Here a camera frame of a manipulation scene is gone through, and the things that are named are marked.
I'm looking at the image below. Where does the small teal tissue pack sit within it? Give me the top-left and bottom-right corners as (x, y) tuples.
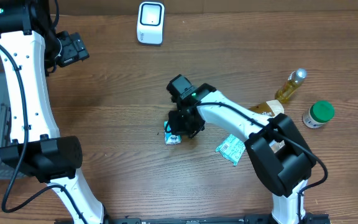
(164, 121), (181, 145)

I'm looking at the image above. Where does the brown snack package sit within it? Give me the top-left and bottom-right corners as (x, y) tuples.
(249, 100), (285, 152)

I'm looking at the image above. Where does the yellow oil bottle silver cap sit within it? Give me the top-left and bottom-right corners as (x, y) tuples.
(275, 68), (308, 103)

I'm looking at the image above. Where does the green lid jar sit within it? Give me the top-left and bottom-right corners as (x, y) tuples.
(302, 101), (335, 129)

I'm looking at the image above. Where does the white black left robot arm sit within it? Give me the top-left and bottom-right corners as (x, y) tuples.
(0, 1), (111, 223)

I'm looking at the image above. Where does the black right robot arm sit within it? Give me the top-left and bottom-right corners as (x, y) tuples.
(166, 75), (317, 223)

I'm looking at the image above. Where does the white black barcode scanner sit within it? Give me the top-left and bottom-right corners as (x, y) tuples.
(136, 1), (165, 45)

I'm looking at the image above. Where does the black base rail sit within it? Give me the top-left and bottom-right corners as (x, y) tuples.
(54, 213), (331, 224)

